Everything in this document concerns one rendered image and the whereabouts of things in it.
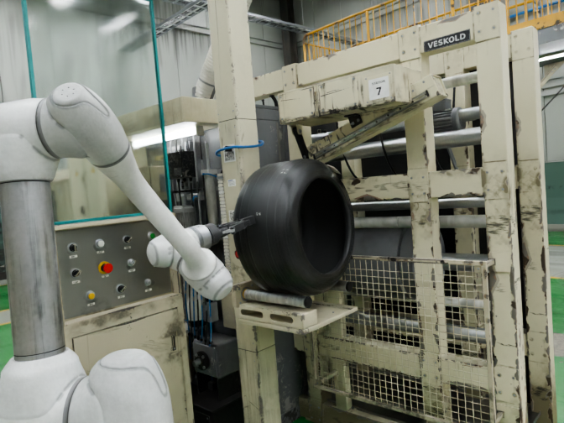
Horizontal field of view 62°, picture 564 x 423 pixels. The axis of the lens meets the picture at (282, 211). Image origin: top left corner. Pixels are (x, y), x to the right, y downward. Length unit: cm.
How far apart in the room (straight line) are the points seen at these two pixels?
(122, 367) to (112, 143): 47
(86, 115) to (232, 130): 112
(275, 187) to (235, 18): 82
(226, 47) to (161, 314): 119
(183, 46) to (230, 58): 1074
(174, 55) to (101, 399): 1184
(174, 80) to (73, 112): 1142
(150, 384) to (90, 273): 104
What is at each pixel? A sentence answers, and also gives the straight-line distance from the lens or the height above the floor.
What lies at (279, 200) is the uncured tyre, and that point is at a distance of 170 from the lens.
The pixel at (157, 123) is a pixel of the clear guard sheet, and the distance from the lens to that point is 219.
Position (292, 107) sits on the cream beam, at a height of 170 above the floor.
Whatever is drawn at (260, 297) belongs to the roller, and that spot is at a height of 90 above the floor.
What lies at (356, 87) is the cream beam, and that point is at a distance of 199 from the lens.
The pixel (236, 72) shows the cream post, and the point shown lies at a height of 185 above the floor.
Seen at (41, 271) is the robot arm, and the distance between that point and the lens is 112.
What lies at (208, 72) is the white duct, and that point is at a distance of 268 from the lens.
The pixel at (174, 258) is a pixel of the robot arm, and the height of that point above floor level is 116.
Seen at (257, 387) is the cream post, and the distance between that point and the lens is 224.
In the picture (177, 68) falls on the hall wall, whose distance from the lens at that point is 1257.
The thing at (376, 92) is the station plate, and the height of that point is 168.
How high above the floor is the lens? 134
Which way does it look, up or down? 3 degrees down
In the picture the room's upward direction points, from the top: 5 degrees counter-clockwise
